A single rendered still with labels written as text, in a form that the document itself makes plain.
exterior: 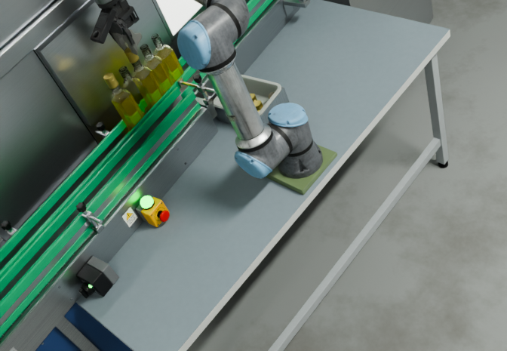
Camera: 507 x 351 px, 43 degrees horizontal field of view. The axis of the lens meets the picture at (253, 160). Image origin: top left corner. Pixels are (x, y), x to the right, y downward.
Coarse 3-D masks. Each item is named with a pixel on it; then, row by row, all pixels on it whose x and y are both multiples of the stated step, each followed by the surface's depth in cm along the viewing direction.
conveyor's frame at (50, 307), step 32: (256, 32) 254; (192, 128) 225; (160, 160) 216; (192, 160) 229; (128, 192) 210; (160, 192) 220; (128, 224) 212; (96, 256) 204; (64, 288) 197; (32, 320) 190
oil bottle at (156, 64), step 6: (144, 60) 221; (150, 60) 220; (156, 60) 220; (162, 60) 222; (150, 66) 220; (156, 66) 221; (162, 66) 223; (156, 72) 221; (162, 72) 224; (168, 72) 226; (156, 78) 223; (162, 78) 224; (168, 78) 227; (162, 84) 225; (168, 84) 228; (162, 90) 227
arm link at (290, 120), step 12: (276, 108) 198; (288, 108) 197; (300, 108) 196; (276, 120) 194; (288, 120) 193; (300, 120) 194; (288, 132) 194; (300, 132) 196; (288, 144) 194; (300, 144) 199
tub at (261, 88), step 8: (248, 80) 239; (256, 80) 236; (264, 80) 234; (248, 88) 242; (256, 88) 240; (264, 88) 236; (272, 88) 233; (280, 88) 229; (256, 96) 241; (264, 96) 239; (272, 96) 227; (216, 104) 233; (264, 104) 236
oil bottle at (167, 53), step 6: (162, 48) 222; (168, 48) 223; (156, 54) 223; (162, 54) 222; (168, 54) 223; (174, 54) 226; (168, 60) 224; (174, 60) 226; (168, 66) 225; (174, 66) 227; (180, 66) 230; (174, 72) 228; (180, 72) 230; (174, 78) 229
